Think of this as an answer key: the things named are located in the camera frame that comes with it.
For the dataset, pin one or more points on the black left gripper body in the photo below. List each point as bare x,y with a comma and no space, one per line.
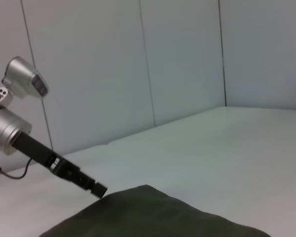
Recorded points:
37,153

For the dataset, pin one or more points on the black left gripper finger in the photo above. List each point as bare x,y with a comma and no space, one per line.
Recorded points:
86,179
82,187

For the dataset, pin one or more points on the dark green printed t-shirt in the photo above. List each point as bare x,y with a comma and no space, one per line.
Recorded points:
150,214

